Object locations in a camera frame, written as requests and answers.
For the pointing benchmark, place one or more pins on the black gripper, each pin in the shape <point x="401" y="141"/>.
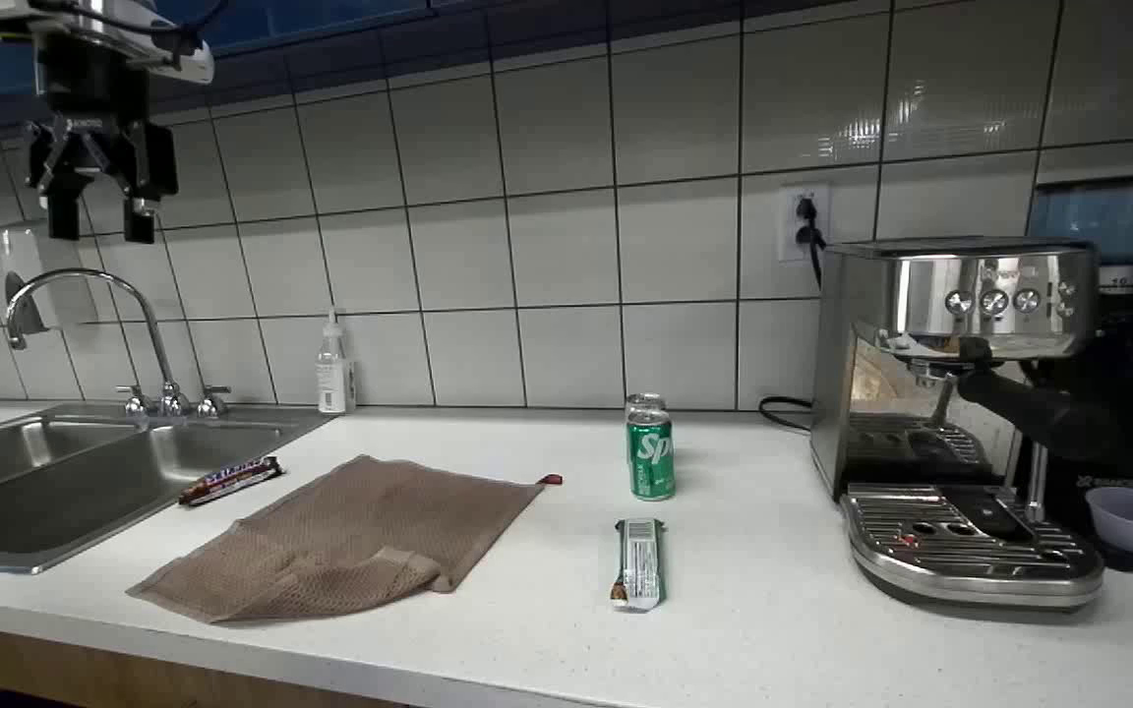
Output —
<point x="98" y="126"/>

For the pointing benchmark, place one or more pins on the brown towel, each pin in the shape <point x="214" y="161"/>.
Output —
<point x="352" y="541"/>

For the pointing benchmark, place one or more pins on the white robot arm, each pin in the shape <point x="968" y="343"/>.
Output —
<point x="22" y="23"/>

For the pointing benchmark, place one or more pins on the clear soap pump bottle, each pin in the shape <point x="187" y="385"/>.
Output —
<point x="334" y="369"/>

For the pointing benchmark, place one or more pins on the stainless steel sink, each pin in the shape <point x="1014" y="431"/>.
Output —
<point x="70" y="478"/>

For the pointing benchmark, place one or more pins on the brown Snickers candy bar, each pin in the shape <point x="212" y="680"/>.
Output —
<point x="229" y="481"/>

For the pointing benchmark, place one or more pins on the green soda can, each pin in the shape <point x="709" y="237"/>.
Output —
<point x="652" y="445"/>

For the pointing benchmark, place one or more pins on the green wrapped snack bar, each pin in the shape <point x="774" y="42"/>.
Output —
<point x="638" y="584"/>

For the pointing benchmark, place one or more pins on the stainless steel espresso machine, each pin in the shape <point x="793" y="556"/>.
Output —
<point x="928" y="424"/>

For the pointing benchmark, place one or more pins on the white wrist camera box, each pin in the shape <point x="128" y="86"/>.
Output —
<point x="134" y="27"/>

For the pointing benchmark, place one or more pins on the white wall outlet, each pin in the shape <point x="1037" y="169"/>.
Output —
<point x="798" y="209"/>

